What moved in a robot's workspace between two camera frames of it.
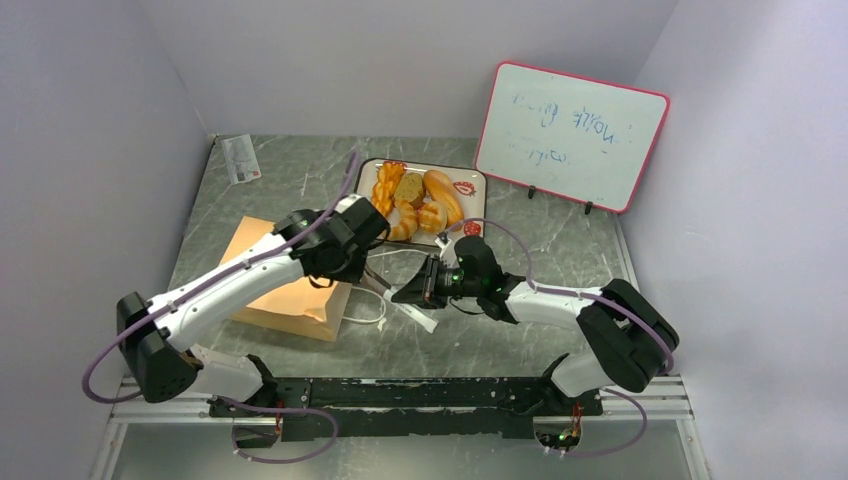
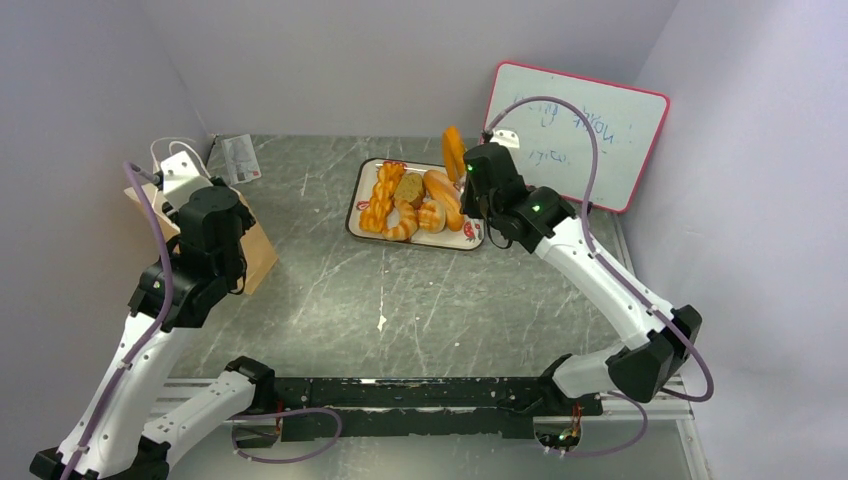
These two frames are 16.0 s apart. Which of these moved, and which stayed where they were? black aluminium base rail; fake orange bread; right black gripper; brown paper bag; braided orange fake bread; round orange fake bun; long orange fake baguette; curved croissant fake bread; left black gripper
Moved: brown paper bag; right black gripper; left black gripper
Stayed: black aluminium base rail; curved croissant fake bread; round orange fake bun; braided orange fake bread; fake orange bread; long orange fake baguette
